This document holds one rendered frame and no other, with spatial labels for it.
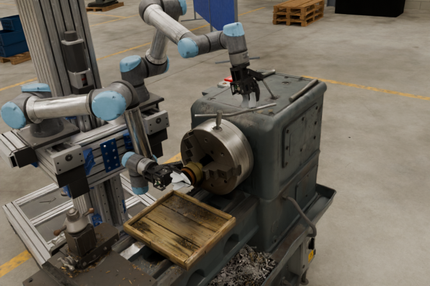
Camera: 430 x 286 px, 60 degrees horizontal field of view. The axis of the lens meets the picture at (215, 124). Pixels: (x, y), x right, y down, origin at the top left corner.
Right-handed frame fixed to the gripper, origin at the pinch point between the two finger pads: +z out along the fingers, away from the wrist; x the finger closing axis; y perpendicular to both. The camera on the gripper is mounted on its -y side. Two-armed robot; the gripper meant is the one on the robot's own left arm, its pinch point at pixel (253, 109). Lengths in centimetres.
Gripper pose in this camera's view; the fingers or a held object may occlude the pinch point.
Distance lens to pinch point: 154.2
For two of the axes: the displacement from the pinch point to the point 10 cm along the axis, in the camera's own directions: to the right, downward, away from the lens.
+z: 2.3, 9.2, 3.1
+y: -6.2, 3.8, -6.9
